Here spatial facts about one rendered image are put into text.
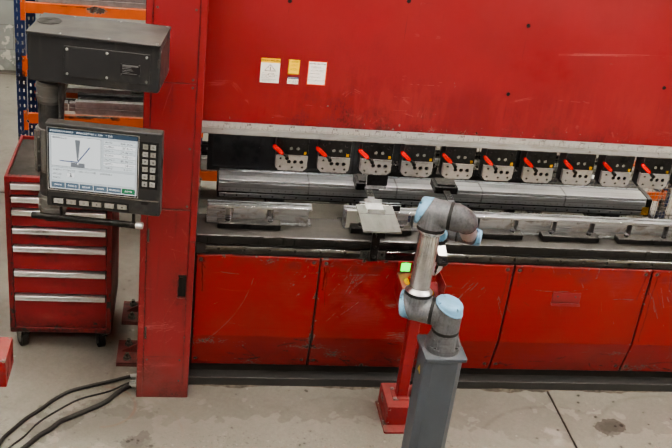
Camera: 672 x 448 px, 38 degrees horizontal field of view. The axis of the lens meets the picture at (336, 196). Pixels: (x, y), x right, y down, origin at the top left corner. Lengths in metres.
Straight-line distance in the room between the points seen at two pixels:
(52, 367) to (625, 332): 2.95
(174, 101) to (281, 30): 0.57
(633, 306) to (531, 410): 0.75
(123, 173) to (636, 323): 2.82
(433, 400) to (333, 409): 0.89
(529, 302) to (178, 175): 1.90
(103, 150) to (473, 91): 1.73
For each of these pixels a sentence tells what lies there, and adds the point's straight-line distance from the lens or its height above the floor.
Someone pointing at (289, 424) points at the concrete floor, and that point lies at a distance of 4.93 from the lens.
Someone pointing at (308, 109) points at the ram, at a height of 1.49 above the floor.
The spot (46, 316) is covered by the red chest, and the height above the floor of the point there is 0.22.
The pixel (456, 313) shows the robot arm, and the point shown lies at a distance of 4.09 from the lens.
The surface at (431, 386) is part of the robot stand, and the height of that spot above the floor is 0.63.
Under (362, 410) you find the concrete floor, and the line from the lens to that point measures 5.07.
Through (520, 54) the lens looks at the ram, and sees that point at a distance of 4.62.
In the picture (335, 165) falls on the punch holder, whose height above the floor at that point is 1.21.
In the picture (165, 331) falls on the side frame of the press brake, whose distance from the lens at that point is 4.81.
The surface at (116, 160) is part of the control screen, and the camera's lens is 3.93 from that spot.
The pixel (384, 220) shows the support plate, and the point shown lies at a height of 1.00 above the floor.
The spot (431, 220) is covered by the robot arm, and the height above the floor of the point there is 1.35.
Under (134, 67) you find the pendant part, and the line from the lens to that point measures 3.79.
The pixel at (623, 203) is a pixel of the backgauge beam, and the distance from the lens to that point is 5.45.
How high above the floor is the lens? 3.14
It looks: 26 degrees down
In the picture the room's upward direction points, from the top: 7 degrees clockwise
